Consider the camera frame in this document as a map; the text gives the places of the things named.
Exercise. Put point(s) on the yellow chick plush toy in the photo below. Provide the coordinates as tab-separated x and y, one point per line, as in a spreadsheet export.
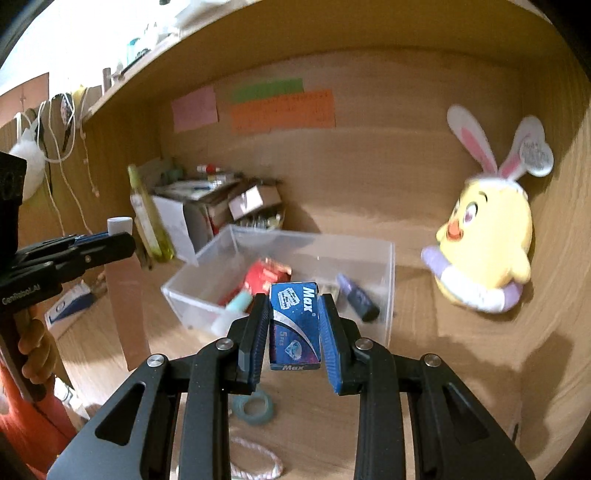
485	230

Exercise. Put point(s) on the tall green spray bottle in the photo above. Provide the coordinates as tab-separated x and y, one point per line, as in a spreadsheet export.
150	217

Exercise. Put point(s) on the small white carton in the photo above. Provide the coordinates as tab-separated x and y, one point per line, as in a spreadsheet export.
254	201

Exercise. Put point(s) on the person's left forearm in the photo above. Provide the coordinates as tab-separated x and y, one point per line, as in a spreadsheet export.
32	415

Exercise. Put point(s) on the purple nail polish bottle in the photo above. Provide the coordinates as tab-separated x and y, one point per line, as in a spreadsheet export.
358	297

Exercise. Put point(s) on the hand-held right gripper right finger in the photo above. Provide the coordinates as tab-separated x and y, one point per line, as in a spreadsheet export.
331	344

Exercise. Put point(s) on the blue and white box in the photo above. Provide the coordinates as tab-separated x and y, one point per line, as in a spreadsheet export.
69	307

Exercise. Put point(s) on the clear plastic storage box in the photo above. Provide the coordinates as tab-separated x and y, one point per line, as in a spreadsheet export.
300	258

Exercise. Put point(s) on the orange sticky note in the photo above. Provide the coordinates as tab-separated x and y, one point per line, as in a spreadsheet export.
286	113

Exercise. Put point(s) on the green sticky note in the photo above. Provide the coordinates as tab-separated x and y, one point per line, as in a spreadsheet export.
265	91

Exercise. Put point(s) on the wooden shelf board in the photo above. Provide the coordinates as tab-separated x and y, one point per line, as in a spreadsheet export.
231	55

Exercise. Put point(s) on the stack of papers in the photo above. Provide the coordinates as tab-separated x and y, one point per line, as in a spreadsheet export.
198	188

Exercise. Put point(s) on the teal travel bottle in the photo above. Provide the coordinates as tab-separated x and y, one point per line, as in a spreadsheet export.
233	310

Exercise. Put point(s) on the small blue printed box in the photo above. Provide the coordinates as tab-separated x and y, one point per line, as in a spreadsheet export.
295	323

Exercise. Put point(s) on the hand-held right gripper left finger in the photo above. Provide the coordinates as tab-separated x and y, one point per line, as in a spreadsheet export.
258	344

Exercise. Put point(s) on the red and white marker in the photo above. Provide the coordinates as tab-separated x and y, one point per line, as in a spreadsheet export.
208	169

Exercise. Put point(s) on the white fluffy pompom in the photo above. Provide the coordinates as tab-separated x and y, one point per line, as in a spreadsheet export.
25	164

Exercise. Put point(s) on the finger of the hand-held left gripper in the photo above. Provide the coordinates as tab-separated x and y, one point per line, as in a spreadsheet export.
90	238
101	254

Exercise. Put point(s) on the pink sticky note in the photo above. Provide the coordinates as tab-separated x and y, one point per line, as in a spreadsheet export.
195	109

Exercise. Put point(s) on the person's left hand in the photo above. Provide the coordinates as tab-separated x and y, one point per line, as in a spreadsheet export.
41	353

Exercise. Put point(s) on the red foil packet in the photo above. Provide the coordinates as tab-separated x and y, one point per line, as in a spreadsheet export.
263	277

